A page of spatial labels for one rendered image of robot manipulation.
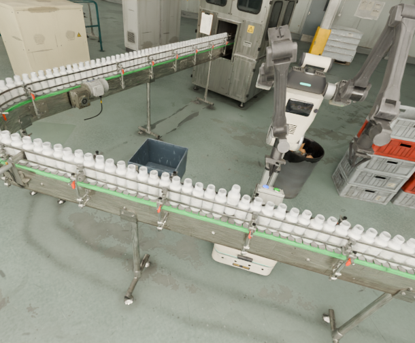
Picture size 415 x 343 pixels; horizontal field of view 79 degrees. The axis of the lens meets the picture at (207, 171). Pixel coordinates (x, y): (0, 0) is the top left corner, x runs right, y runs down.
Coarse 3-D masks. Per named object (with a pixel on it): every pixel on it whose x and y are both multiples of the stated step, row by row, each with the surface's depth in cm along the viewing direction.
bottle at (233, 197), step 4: (236, 184) 119; (232, 188) 118; (236, 188) 120; (232, 192) 118; (236, 192) 117; (228, 196) 120; (232, 196) 118; (236, 196) 118; (228, 200) 120; (232, 200) 119; (236, 200) 119; (228, 204) 121; (232, 204) 120; (236, 204) 120; (228, 208) 122; (232, 208) 121; (228, 212) 123; (232, 212) 123
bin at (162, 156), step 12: (144, 144) 179; (156, 144) 184; (168, 144) 182; (132, 156) 164; (144, 156) 185; (156, 156) 191; (168, 156) 188; (180, 156) 185; (156, 168) 191; (168, 168) 193; (180, 168) 173; (180, 180) 184
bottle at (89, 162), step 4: (84, 156) 124; (88, 156) 128; (92, 156) 126; (88, 160) 125; (92, 160) 127; (84, 164) 126; (88, 164) 126; (92, 164) 127; (84, 168) 128; (88, 172) 129; (92, 172) 129; (88, 176) 131; (92, 176) 131; (96, 176) 133; (88, 180) 133; (92, 180) 132
